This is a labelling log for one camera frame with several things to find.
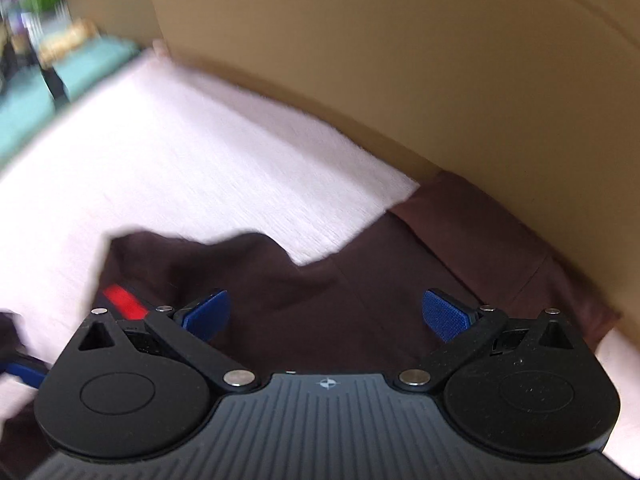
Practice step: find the teal cloth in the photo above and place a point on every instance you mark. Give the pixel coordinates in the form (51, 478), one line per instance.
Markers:
(30, 115)

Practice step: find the red garment tag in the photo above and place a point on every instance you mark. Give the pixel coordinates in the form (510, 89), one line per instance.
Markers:
(125, 304)

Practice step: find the brown pants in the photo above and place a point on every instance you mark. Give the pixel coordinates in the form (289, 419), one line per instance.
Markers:
(350, 300)

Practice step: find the yellow floral cloth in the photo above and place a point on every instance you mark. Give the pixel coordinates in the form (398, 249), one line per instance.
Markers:
(67, 42)

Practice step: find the large cardboard box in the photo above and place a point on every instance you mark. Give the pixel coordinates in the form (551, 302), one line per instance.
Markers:
(425, 60)

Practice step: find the pink towel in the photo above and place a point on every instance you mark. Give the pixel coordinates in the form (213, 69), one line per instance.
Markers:
(175, 160)

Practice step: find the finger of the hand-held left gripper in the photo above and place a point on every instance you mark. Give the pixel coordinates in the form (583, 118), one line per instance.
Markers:
(25, 370)

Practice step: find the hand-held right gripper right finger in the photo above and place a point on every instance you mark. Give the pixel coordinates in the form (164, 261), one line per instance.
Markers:
(445, 315)

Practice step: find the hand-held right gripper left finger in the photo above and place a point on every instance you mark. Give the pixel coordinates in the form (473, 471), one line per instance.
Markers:
(207, 312)

